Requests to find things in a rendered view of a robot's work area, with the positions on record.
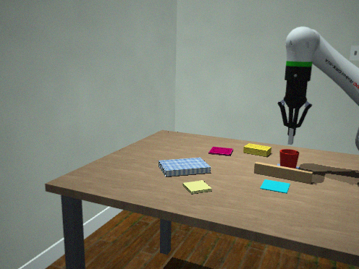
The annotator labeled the magenta square coaster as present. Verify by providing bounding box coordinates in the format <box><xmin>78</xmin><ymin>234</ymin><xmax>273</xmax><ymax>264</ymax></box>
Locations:
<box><xmin>208</xmin><ymin>147</ymin><xmax>233</xmax><ymax>156</ymax></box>

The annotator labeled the red cup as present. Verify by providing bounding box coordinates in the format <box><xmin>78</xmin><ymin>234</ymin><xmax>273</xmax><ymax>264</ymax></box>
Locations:
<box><xmin>280</xmin><ymin>149</ymin><xmax>299</xmax><ymax>168</ymax></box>

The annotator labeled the pale yellow sticky-note pad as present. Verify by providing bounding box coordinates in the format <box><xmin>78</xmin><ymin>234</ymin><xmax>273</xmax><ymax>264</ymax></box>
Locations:
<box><xmin>182</xmin><ymin>180</ymin><xmax>212</xmax><ymax>194</ymax></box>

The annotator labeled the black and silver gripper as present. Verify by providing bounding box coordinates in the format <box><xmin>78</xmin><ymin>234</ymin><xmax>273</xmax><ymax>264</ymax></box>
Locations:
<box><xmin>278</xmin><ymin>81</ymin><xmax>312</xmax><ymax>145</ymax></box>

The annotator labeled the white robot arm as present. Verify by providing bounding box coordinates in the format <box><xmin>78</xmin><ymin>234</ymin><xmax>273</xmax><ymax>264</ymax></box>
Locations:
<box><xmin>284</xmin><ymin>27</ymin><xmax>359</xmax><ymax>106</ymax></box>

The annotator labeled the yellow sponge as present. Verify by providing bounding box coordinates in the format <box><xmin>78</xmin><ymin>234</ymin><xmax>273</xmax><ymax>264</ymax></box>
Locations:
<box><xmin>243</xmin><ymin>143</ymin><xmax>271</xmax><ymax>157</ymax></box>

